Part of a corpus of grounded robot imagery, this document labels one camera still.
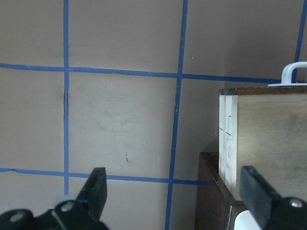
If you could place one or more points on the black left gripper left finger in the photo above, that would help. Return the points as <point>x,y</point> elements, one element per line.
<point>80,213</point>

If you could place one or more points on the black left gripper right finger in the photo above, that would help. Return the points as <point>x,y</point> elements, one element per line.
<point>270,210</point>

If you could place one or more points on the wooden drawer with white handle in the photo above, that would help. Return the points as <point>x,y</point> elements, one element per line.
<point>267,129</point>

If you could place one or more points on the dark brown wooden cabinet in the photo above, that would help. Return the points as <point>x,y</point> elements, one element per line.
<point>216,209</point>

